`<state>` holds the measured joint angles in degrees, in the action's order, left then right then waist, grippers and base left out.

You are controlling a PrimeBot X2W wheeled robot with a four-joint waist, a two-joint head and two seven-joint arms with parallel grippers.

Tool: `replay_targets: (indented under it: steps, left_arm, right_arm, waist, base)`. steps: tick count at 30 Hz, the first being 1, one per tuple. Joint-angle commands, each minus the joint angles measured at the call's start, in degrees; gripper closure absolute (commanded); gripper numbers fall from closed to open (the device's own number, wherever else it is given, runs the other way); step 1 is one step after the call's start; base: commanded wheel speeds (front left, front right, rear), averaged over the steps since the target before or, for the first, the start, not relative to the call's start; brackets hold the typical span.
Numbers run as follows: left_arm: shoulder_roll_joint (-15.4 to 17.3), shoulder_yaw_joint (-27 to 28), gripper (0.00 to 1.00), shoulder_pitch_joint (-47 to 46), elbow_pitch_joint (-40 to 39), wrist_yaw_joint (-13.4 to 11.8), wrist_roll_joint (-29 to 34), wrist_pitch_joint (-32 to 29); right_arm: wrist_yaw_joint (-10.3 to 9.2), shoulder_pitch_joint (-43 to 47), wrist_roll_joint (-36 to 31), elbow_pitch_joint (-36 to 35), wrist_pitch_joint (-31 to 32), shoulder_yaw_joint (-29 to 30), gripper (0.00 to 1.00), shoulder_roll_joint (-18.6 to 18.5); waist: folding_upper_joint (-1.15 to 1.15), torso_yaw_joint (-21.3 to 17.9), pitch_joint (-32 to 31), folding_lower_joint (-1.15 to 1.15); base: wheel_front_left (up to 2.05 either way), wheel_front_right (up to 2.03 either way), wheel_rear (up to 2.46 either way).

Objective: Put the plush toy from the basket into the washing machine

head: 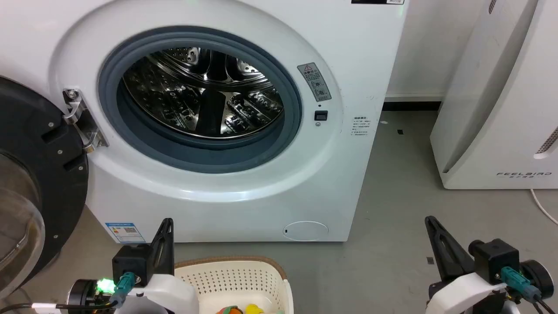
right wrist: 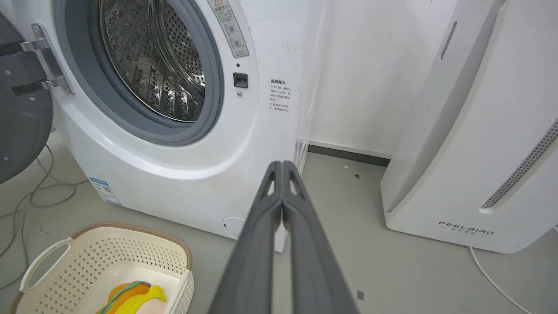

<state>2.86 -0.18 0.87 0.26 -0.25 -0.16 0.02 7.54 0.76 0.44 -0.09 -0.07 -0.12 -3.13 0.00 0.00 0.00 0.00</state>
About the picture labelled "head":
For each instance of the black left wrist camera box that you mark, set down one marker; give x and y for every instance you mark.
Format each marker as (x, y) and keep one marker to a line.
(130, 261)

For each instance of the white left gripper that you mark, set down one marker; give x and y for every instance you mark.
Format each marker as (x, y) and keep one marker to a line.
(170, 296)

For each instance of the black wall baseboard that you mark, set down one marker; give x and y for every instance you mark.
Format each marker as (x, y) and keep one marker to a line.
(412, 106)

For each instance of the white front-load washing machine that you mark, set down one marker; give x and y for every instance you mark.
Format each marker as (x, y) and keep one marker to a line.
(357, 52)

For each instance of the white plastic laundry basket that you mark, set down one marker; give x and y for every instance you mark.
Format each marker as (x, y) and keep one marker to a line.
(235, 279)

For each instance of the white air purifier appliance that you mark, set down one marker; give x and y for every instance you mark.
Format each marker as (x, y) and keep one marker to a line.
(501, 109)

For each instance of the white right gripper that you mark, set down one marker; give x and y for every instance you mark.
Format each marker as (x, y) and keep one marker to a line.
(457, 296)

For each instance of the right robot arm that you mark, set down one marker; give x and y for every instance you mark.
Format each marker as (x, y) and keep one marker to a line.
(538, 277)

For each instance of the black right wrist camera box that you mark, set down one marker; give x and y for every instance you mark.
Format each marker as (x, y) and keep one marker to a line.
(495, 257)

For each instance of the yellow plush toy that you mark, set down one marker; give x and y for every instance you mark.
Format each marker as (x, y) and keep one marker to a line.
(254, 309)

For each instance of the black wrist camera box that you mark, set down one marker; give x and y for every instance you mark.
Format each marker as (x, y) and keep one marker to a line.
(130, 261)
(495, 257)

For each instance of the blue energy label sticker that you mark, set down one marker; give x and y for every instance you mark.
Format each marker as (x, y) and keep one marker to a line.
(125, 233)

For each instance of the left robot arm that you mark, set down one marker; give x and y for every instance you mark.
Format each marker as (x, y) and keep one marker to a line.
(80, 293)

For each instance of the oval white filter cover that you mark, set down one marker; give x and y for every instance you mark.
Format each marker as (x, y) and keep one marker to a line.
(305, 230)

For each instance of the small printed text sticker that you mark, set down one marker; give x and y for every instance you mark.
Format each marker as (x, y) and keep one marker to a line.
(361, 126)

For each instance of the grey warning sticker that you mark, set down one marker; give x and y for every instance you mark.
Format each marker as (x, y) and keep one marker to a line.
(314, 82)

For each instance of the black round washer door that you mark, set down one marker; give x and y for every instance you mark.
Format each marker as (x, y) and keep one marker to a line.
(48, 174)

